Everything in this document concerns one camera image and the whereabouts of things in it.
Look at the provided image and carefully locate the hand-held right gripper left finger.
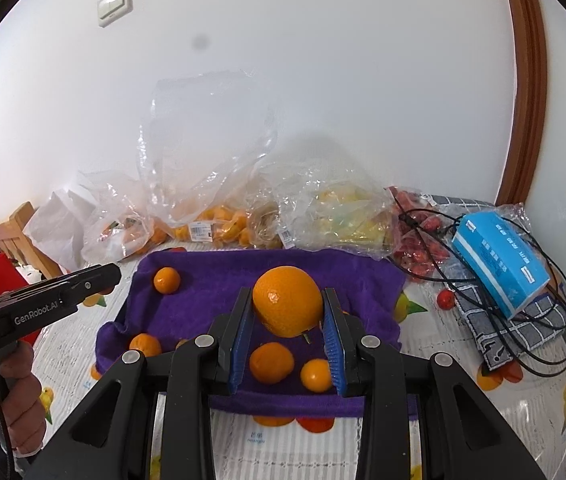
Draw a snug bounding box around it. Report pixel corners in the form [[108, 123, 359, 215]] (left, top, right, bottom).
[[23, 287, 254, 480]]

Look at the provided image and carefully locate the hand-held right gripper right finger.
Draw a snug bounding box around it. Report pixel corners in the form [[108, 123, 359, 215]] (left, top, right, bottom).
[[323, 287, 548, 480]]

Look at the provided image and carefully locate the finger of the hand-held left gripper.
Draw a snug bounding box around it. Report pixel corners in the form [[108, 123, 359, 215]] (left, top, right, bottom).
[[0, 263, 122, 311]]

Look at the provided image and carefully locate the large orange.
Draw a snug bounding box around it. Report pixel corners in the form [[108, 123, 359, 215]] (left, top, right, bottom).
[[252, 266, 324, 338]]

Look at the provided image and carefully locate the purple towel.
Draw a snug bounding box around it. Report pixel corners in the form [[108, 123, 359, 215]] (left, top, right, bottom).
[[94, 247, 421, 420]]

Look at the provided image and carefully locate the person's left hand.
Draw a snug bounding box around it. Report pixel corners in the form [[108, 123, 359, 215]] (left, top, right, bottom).
[[0, 342, 46, 451]]

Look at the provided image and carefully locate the red paper bag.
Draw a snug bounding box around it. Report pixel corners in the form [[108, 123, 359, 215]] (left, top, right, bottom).
[[0, 252, 28, 301]]

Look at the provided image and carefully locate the white plastic bag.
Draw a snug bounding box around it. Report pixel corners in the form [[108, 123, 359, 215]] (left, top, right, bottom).
[[23, 187, 98, 273]]

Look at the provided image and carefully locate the clear bag of tangerines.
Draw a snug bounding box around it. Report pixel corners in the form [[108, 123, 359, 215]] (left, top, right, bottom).
[[80, 170, 168, 261]]

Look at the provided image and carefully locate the wooden chair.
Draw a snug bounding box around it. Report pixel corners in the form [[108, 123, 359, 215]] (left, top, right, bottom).
[[0, 201, 64, 281]]

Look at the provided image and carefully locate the printed lace tablecloth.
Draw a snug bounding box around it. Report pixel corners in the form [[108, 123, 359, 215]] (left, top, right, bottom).
[[13, 245, 566, 480]]

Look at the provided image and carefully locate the clear bag of longans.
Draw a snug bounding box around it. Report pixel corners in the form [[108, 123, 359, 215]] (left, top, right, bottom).
[[248, 195, 294, 251]]

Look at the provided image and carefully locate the clear bag of red tomatoes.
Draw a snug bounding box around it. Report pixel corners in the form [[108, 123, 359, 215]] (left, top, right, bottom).
[[385, 186, 456, 283]]

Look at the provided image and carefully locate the clear bag of yellow produce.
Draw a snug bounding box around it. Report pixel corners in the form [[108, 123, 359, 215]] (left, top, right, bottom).
[[263, 132, 401, 261]]

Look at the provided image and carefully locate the clear bag of oranges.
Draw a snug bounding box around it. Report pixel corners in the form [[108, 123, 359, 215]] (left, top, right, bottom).
[[138, 70, 278, 248]]

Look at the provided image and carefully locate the blue tissue pack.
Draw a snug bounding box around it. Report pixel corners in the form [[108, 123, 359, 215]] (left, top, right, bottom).
[[451, 211, 551, 319]]

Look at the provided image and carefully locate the black cable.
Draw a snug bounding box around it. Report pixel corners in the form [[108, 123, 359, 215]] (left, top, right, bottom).
[[395, 205, 566, 378]]

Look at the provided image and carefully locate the white light switch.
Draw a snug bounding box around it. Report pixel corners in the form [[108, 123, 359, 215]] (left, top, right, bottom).
[[97, 0, 132, 28]]

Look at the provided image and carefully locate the brown wooden door frame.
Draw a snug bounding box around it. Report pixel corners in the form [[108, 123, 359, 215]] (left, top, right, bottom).
[[494, 0, 548, 207]]

